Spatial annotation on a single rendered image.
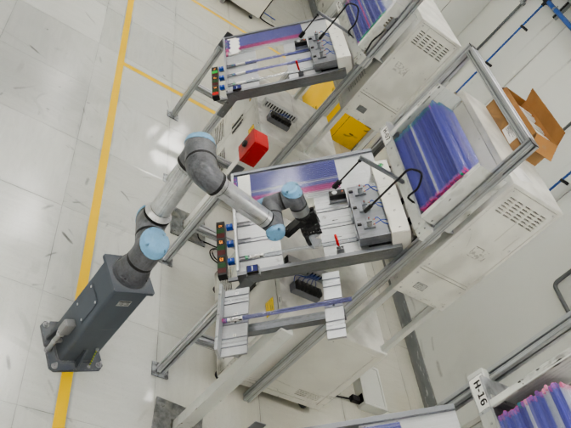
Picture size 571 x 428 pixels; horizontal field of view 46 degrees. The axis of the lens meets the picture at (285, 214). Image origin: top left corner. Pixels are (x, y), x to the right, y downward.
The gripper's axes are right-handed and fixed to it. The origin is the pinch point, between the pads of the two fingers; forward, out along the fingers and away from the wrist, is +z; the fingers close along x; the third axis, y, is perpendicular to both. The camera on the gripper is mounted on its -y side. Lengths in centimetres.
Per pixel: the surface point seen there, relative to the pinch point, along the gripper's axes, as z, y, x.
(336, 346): 61, -8, -10
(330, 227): 2.7, 9.3, 10.3
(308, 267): 1.6, -3.5, -10.1
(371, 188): 0.8, 31.9, 23.9
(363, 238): -0.9, 22.5, -6.0
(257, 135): 3, -19, 97
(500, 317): 155, 80, 46
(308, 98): 149, -5, 342
